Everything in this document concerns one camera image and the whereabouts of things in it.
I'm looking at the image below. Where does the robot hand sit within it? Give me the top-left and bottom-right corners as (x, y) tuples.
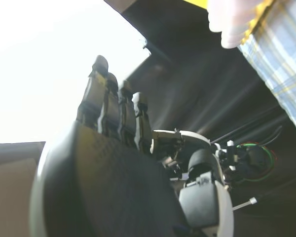
(29, 55), (235, 237)

